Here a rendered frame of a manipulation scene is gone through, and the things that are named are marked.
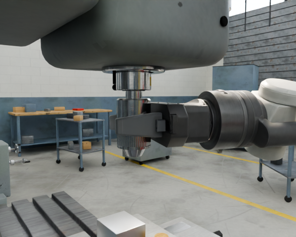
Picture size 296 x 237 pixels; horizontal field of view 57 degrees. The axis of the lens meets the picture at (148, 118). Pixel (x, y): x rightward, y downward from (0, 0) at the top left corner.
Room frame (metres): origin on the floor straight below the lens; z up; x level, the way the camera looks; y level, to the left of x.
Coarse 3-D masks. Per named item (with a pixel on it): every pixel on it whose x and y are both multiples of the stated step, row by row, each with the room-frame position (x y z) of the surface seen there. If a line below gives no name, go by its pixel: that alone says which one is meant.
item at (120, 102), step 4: (120, 100) 0.36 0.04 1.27; (124, 100) 0.36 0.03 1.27; (128, 100) 0.35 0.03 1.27; (132, 100) 0.35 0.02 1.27; (136, 100) 0.35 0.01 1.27; (140, 100) 0.35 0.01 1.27; (144, 100) 0.36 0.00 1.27; (148, 100) 0.36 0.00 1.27; (120, 104) 0.36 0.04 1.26; (124, 104) 0.35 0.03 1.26; (128, 104) 0.35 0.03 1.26; (132, 104) 0.35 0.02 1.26; (136, 104) 0.35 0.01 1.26; (140, 104) 0.35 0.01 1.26; (144, 104) 0.36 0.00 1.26; (148, 104) 0.36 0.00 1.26
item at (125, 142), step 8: (120, 112) 0.36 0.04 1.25; (128, 112) 0.35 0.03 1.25; (136, 112) 0.35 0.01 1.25; (144, 112) 0.36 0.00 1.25; (120, 136) 0.36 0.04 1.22; (128, 136) 0.35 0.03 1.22; (136, 136) 0.35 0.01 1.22; (120, 144) 0.36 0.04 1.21; (128, 144) 0.35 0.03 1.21; (136, 144) 0.35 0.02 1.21; (144, 144) 0.36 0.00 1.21
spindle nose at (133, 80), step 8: (120, 72) 0.36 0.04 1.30; (128, 72) 0.35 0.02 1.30; (136, 72) 0.35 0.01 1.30; (144, 72) 0.36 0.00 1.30; (120, 80) 0.36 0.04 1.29; (128, 80) 0.35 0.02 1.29; (136, 80) 0.35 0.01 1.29; (144, 80) 0.36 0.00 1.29; (120, 88) 0.36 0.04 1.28; (128, 88) 0.35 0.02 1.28; (136, 88) 0.35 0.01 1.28; (144, 88) 0.36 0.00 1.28
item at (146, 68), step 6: (108, 66) 0.34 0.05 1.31; (114, 66) 0.34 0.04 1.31; (120, 66) 0.33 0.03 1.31; (126, 66) 0.33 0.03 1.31; (132, 66) 0.33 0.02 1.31; (138, 66) 0.33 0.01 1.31; (144, 66) 0.34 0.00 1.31; (150, 66) 0.34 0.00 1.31; (156, 66) 0.35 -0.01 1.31; (108, 72) 0.38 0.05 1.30; (114, 72) 0.38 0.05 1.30; (156, 72) 0.38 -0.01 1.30; (162, 72) 0.38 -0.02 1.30
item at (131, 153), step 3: (126, 150) 0.36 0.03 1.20; (129, 150) 0.36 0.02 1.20; (132, 150) 0.36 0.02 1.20; (135, 150) 0.36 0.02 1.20; (138, 150) 0.36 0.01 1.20; (141, 150) 0.36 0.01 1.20; (126, 153) 0.37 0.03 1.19; (129, 153) 0.36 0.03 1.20; (132, 153) 0.36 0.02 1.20; (135, 153) 0.36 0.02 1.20; (138, 153) 0.36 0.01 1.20; (141, 153) 0.37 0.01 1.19; (129, 156) 0.37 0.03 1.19; (132, 156) 0.36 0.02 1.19; (135, 156) 0.36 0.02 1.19; (138, 156) 0.37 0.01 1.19
